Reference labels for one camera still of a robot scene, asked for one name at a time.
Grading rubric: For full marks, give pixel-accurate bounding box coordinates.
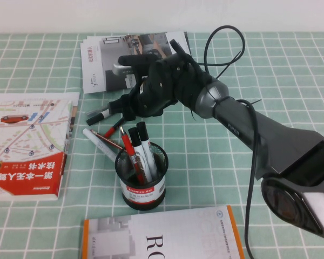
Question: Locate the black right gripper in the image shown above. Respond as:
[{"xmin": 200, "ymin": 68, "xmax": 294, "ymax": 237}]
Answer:
[{"xmin": 107, "ymin": 53, "xmax": 214, "ymax": 121}]

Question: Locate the red gel pen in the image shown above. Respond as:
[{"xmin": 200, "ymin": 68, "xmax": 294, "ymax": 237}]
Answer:
[{"xmin": 104, "ymin": 118, "xmax": 125, "ymax": 138}]

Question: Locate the translucent grey pen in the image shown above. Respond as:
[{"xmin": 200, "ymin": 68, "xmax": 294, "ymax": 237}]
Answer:
[{"xmin": 86, "ymin": 106, "xmax": 109, "ymax": 115}]

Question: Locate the thin brown pen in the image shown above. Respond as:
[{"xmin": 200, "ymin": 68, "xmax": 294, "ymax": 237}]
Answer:
[{"xmin": 90, "ymin": 129, "xmax": 124, "ymax": 150}]

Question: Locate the red pen with print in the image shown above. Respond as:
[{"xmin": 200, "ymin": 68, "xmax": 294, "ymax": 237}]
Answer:
[{"xmin": 119, "ymin": 126, "xmax": 146, "ymax": 186}]

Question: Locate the white silver pen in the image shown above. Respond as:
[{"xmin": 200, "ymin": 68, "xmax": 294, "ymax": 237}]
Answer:
[{"xmin": 82, "ymin": 128, "xmax": 119, "ymax": 162}]

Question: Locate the black mesh pen holder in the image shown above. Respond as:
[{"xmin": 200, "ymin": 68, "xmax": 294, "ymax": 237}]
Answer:
[{"xmin": 114, "ymin": 147, "xmax": 170, "ymax": 211}]

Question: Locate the white marker black cap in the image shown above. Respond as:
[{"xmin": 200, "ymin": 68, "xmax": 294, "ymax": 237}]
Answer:
[
  {"xmin": 86, "ymin": 110, "xmax": 111, "ymax": 126},
  {"xmin": 127, "ymin": 127, "xmax": 147, "ymax": 184},
  {"xmin": 136, "ymin": 121, "xmax": 155, "ymax": 183}
]

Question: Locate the white grey robot brochure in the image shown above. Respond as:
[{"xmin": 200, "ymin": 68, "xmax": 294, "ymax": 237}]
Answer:
[{"xmin": 80, "ymin": 31, "xmax": 191, "ymax": 94}]

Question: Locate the green grid tablecloth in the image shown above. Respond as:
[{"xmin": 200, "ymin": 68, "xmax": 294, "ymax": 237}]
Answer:
[{"xmin": 0, "ymin": 31, "xmax": 324, "ymax": 259}]

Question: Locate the red map cover book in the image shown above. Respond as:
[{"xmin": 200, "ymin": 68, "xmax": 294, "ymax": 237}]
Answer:
[{"xmin": 0, "ymin": 92, "xmax": 80, "ymax": 202}]

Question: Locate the orange white book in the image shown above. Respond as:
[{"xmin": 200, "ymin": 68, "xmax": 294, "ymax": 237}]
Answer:
[{"xmin": 79, "ymin": 205, "xmax": 245, "ymax": 259}]

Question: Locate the black cable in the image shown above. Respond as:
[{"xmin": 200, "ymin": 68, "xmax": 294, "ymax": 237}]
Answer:
[{"xmin": 169, "ymin": 25, "xmax": 262, "ymax": 259}]

